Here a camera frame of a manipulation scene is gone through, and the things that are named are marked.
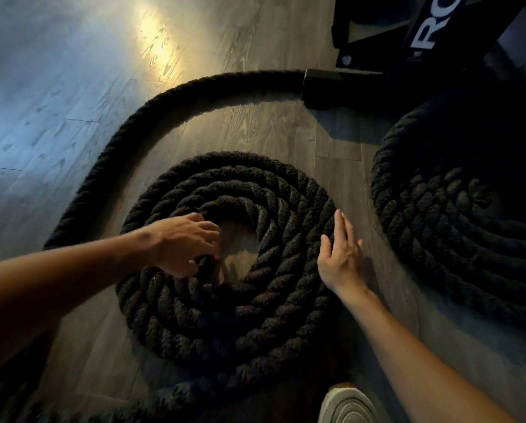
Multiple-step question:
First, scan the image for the black gym rack base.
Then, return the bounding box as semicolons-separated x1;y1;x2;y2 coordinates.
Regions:
300;0;526;110

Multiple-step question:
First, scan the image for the grey wooden floor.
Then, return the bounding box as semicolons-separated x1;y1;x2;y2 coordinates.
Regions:
0;0;526;423

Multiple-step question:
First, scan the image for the person's right forearm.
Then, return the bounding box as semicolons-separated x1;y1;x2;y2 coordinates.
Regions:
344;286;519;423

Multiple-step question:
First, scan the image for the person's right hand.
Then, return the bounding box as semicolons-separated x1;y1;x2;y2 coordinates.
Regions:
317;209;369;303

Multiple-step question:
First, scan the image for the person's left hand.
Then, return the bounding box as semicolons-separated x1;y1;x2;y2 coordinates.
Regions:
144;212;223;279

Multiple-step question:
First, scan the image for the person's right grey sneaker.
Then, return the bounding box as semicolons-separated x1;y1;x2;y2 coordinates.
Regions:
318;386;378;423

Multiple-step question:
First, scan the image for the person's left forearm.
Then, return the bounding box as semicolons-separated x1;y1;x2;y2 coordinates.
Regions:
0;229;163;380

